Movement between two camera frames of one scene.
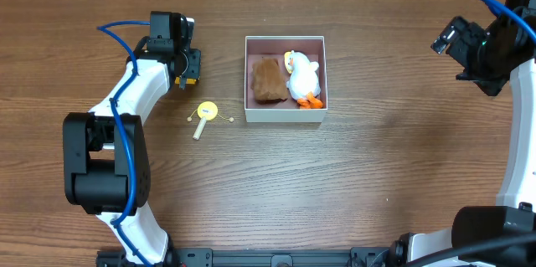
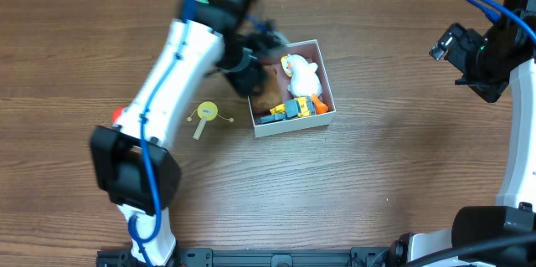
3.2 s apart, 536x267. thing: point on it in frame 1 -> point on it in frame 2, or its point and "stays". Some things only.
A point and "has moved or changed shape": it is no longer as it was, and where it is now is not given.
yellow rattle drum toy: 207,110 stays
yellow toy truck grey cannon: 182,80 has moved or changed shape
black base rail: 260,257 stays
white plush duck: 303,84 stays
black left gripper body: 191,64 -> 255,78
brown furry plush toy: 268,81 has moved or changed shape
